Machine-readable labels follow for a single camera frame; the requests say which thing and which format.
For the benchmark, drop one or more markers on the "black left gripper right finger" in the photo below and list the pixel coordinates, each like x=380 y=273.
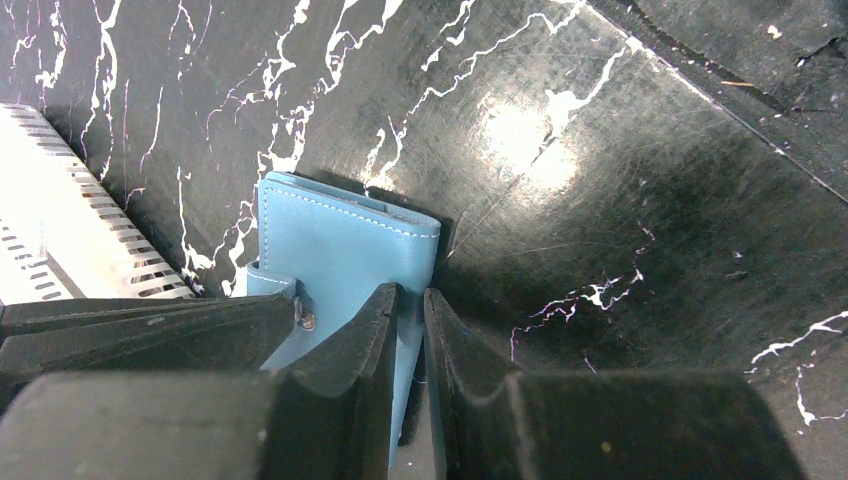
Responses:
x=494 y=420

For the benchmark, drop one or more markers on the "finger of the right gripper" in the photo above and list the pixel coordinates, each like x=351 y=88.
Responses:
x=139 y=334

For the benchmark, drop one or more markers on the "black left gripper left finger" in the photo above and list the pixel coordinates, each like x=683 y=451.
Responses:
x=326 y=416

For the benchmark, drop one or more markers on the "blue leather card holder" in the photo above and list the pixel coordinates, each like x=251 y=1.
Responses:
x=331 y=248

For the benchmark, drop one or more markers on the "white plastic basket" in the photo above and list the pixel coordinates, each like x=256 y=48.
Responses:
x=62 y=235

